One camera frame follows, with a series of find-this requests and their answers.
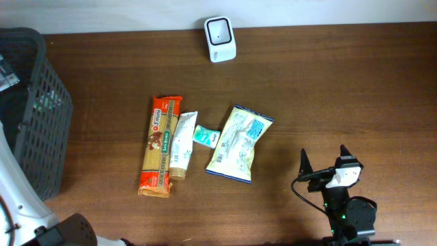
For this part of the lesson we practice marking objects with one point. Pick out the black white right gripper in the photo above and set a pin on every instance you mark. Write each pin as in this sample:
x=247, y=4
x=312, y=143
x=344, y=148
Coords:
x=305, y=166

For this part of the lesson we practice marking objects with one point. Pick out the teal tissue pack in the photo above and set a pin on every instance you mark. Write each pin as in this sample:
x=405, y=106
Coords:
x=206, y=137

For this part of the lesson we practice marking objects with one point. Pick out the white shampoo tube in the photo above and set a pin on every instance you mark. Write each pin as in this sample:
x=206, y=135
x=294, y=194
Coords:
x=182, y=145

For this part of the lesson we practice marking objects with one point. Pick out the orange spaghetti packet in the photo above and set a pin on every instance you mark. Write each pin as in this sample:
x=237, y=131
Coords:
x=154, y=178

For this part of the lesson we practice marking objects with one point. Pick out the mint green foil pouch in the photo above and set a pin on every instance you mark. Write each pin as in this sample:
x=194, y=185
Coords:
x=8, y=77

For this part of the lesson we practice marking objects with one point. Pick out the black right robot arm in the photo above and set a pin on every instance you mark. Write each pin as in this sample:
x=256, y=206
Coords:
x=351, y=219

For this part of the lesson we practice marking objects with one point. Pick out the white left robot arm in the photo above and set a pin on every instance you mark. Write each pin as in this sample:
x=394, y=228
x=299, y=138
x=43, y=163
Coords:
x=26, y=220

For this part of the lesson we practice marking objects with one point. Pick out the grey plastic mesh basket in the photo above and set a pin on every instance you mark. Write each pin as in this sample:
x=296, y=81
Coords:
x=36, y=112

